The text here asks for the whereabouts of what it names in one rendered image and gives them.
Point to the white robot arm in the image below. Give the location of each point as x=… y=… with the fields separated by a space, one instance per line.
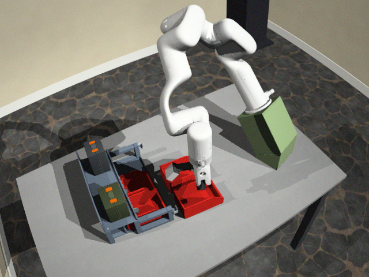
x=182 y=31

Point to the red bin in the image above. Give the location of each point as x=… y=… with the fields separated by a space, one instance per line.
x=192 y=201
x=147 y=201
x=136 y=180
x=184 y=178

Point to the olive green case with orange latches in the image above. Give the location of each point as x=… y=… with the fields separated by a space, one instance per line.
x=114 y=202

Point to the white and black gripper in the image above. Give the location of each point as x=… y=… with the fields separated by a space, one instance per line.
x=202 y=176

